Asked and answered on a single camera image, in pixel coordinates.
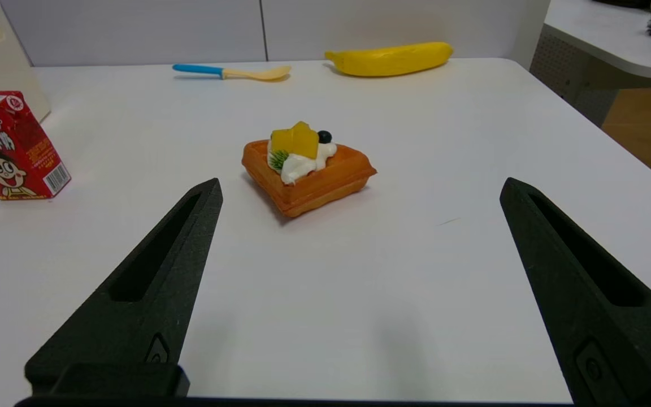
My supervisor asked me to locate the yellow banana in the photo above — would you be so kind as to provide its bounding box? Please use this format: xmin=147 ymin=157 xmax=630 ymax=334
xmin=325 ymin=41 xmax=454 ymax=78

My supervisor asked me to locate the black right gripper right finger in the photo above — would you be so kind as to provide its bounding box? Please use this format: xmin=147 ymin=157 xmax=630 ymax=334
xmin=499 ymin=177 xmax=651 ymax=407

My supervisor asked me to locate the orange waffle with fruit topping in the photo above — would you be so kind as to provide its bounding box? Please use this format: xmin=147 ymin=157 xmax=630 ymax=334
xmin=241 ymin=121 xmax=377 ymax=219

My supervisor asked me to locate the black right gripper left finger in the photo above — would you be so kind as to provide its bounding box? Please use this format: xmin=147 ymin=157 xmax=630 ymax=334
xmin=24 ymin=178 xmax=224 ymax=397

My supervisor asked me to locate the yellow spoon with blue handle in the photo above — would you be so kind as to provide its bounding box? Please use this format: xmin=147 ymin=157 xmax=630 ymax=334
xmin=172 ymin=63 xmax=292 ymax=82

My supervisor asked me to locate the red milk carton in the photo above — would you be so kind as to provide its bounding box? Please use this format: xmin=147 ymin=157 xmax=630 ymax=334
xmin=0 ymin=90 xmax=72 ymax=201

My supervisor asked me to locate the white side table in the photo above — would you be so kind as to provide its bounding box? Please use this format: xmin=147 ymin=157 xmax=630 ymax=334
xmin=529 ymin=0 xmax=651 ymax=128

